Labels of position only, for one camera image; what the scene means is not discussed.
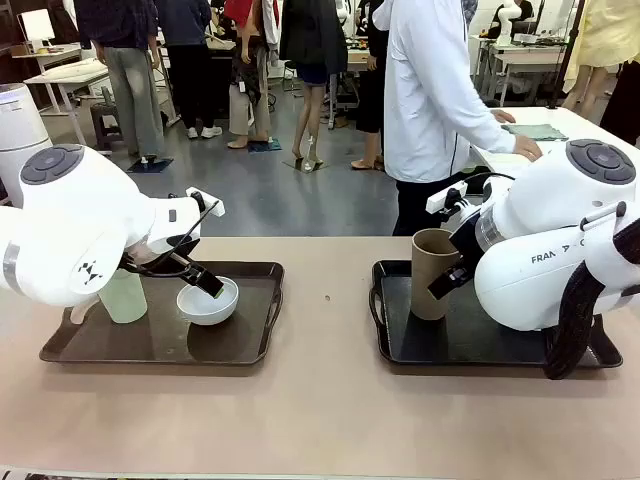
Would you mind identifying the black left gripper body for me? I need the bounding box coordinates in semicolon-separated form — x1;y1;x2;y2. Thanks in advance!
119;233;202;279

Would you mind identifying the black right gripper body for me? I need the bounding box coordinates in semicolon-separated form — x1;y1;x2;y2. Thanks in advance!
448;205;489;274

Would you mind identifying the tan tall cup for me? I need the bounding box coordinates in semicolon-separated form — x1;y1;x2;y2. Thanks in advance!
409;228;464;321

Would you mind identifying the white bowl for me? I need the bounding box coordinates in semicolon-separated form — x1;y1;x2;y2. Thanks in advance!
176;277;240;327

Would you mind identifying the green cloth mat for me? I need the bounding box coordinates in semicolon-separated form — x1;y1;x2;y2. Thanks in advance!
500;122;571;143

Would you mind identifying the person's right forearm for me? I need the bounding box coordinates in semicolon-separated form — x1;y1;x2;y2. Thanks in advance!
467;113;519;156

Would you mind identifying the black serving tray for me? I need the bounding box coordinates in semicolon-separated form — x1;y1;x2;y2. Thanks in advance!
368;259;624;369

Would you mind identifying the brown serving tray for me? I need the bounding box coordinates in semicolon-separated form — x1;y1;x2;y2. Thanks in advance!
38;260;285;366

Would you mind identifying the person's right hand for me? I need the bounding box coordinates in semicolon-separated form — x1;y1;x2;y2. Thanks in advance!
513;134;544;161

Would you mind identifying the translucent green cup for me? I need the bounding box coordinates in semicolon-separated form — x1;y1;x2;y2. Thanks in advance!
97;267;149;325

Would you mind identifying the person in white shirt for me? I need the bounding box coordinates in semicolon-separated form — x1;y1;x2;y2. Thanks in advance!
372;0;519;237

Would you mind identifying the dark stool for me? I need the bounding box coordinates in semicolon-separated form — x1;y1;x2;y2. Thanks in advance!
89;101;124;152

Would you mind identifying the white table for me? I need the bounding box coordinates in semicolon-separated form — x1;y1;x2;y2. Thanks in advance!
468;105;640;182

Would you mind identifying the barefoot figure in black trousers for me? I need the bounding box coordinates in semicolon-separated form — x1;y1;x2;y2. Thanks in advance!
348;27;392;172

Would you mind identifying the person in grey trousers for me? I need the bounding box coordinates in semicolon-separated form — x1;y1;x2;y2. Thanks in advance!
73;0;167;159

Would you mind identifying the white air purifier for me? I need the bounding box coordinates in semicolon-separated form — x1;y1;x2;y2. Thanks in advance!
0;83;54;207

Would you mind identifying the white workbench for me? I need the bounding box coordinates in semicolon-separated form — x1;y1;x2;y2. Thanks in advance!
477;33;576;109

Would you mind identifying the person in beige trousers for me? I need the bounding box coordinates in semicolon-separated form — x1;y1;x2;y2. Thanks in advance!
223;0;282;151

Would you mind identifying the person with white sneakers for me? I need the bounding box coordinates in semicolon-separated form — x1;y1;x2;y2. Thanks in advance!
153;0;224;141

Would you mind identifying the figure in dark clothes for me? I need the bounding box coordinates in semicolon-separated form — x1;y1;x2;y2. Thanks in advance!
598;58;640;147

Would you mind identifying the white desk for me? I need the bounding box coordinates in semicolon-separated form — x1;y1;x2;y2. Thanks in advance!
11;43;112;147

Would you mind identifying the black stand pole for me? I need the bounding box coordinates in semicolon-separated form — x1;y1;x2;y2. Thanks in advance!
546;0;587;112

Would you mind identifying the figure in yellow garment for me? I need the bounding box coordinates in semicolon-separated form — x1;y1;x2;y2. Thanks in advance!
561;0;640;115

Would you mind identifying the mannequin in black jacket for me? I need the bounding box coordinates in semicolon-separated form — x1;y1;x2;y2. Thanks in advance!
278;0;350;172

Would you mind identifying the white monitor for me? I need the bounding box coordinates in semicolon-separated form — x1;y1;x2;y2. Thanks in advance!
16;8;57;54

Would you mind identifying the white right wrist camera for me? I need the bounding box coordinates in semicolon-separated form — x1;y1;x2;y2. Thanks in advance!
426;182;469;215

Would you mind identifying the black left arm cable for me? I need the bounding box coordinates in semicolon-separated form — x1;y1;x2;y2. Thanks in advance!
133;191;214;279

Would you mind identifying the black right camera cable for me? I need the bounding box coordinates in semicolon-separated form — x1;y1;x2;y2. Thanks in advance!
448;168;517;202

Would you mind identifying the black braided cable sleeve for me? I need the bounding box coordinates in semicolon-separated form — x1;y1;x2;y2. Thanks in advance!
543;201;640;381

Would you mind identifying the mannequin base plate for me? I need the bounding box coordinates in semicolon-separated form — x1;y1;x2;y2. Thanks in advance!
281;156;327;174

